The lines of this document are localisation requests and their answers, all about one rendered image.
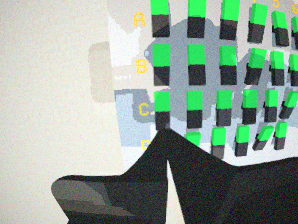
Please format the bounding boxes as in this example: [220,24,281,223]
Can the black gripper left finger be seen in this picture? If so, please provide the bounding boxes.
[51,129,169,224]

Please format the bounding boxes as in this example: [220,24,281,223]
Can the white switch panel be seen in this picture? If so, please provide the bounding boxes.
[106,0,298,171]

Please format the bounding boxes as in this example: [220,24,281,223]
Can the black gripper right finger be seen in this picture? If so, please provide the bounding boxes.
[165,129,298,224]

